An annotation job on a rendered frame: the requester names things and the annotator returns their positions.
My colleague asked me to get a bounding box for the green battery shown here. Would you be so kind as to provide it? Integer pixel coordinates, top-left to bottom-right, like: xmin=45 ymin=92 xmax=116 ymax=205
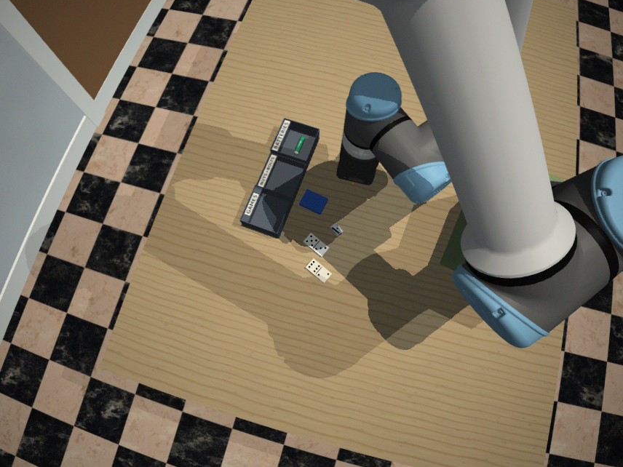
xmin=294 ymin=137 xmax=305 ymax=155

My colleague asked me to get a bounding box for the dark grey three-compartment bin rack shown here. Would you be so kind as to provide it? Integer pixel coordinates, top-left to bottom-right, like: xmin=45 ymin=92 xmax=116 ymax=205
xmin=240 ymin=118 xmax=320 ymax=239

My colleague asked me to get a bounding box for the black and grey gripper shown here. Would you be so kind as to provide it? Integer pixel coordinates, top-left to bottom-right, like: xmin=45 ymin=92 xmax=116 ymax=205
xmin=336 ymin=130 xmax=379 ymax=185

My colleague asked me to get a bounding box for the white domino tile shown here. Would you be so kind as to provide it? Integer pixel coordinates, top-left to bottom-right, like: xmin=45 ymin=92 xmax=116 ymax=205
xmin=306 ymin=258 xmax=332 ymax=283

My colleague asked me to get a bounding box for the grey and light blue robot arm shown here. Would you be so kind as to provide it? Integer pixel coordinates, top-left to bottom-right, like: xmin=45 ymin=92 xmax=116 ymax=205
xmin=344 ymin=0 xmax=623 ymax=348

